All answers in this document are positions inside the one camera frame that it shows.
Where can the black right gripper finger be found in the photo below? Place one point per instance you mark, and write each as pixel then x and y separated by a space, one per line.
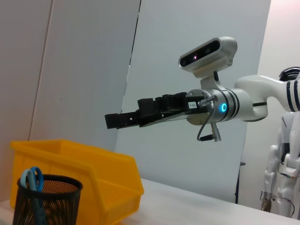
pixel 131 119
pixel 146 105

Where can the blue scissors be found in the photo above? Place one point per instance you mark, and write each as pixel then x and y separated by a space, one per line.
pixel 32 180

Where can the yellow plastic bin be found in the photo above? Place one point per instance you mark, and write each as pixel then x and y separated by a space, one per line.
pixel 105 168

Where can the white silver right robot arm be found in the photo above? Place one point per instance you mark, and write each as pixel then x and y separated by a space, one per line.
pixel 253 98

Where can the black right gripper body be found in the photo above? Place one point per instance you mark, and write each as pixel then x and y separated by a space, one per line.
pixel 174 103

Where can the white partition board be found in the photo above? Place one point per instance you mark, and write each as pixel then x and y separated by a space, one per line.
pixel 175 152

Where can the black mesh pen holder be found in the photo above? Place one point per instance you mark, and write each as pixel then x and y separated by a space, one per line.
pixel 47 201

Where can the white background machine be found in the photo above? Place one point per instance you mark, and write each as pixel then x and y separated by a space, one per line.
pixel 286 150

